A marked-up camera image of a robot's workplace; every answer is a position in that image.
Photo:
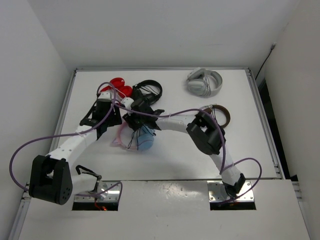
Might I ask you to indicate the blue pink cat-ear headphones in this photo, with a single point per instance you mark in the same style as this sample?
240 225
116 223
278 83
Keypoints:
141 139

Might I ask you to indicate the brown silver headphones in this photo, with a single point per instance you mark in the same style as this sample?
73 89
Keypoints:
219 113

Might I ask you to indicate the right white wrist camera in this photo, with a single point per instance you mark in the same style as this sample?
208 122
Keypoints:
127 102

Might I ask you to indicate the white grey headphones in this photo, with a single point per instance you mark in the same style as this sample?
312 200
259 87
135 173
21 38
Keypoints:
204 82

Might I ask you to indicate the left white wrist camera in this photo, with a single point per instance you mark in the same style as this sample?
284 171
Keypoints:
105 96

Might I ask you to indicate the red headphones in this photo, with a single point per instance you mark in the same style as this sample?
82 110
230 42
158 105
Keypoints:
121 87

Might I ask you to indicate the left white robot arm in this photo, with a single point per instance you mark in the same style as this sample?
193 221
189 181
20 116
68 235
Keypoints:
55 177

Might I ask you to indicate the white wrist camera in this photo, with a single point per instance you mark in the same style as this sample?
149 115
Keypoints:
127 102
105 96

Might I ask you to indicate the metal base plate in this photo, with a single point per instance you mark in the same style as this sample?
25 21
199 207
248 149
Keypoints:
107 191
217 192

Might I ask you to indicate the black headphones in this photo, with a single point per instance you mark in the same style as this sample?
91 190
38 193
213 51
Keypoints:
149 90

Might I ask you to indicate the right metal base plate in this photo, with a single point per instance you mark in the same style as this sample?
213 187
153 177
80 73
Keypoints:
217 192

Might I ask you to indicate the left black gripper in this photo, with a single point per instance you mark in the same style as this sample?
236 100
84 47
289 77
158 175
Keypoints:
115 118

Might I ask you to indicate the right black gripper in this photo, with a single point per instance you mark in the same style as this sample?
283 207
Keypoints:
130 118

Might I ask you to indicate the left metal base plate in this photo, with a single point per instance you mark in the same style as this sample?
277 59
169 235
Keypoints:
107 191

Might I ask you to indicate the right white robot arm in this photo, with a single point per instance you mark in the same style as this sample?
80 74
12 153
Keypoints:
207 135

